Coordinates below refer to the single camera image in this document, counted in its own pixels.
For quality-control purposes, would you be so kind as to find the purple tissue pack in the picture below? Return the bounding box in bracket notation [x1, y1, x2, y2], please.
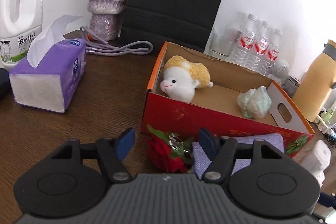
[9, 15, 86, 113]

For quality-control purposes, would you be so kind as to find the white power strip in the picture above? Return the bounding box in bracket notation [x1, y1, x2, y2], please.
[313, 111, 335, 136]

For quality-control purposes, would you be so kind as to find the left water bottle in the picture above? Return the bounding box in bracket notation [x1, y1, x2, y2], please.
[226, 14, 257, 66]

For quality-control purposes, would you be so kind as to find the right water bottle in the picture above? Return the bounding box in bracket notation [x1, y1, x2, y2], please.
[259, 28, 282, 76]

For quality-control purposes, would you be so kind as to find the water bottle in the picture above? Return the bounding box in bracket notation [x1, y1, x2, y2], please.
[259, 28, 282, 76]
[245, 20, 269, 72]
[226, 14, 257, 66]

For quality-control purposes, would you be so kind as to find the white detergent jug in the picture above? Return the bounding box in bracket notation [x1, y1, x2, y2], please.
[1, 0, 44, 71]

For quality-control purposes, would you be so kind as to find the clear glass cup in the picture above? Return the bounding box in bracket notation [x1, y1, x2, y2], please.
[209, 34, 232, 59]

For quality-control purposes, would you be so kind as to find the small metal tin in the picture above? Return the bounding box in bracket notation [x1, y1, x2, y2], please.
[282, 76, 301, 98]

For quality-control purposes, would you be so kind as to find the yellow white plush sheep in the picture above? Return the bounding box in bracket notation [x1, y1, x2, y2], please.
[160, 55, 214, 103]

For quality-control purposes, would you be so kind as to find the middle water bottle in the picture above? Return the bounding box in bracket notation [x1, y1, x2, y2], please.
[245, 20, 269, 72]

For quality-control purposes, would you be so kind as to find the white cotton swab container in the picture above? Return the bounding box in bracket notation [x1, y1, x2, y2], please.
[300, 140, 331, 186]

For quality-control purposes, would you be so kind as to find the iridescent plastic bag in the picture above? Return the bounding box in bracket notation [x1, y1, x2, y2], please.
[237, 86, 272, 119]

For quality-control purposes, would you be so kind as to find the black paper bag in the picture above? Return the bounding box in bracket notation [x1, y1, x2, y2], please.
[120, 0, 222, 52]

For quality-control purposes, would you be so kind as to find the white robot speaker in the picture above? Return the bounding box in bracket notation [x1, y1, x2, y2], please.
[270, 59, 290, 84]

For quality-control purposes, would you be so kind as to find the purple fabric pouch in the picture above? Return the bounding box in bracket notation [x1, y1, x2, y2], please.
[191, 133, 285, 180]

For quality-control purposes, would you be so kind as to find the red orange cardboard box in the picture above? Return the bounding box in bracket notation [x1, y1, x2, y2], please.
[141, 42, 314, 157]

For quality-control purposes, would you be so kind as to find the yellow thermos jug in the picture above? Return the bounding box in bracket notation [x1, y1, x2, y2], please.
[292, 40, 335, 122]

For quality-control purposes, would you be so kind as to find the black case at edge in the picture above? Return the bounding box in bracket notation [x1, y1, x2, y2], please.
[0, 68, 11, 100]

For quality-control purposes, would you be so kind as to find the purple lanyard cord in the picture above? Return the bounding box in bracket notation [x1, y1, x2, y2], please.
[80, 25, 154, 57]

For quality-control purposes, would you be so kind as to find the red artificial rose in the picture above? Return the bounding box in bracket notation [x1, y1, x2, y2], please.
[147, 125, 194, 173]

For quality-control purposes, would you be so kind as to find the green spray bottle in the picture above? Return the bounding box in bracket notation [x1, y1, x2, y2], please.
[321, 102, 336, 125]

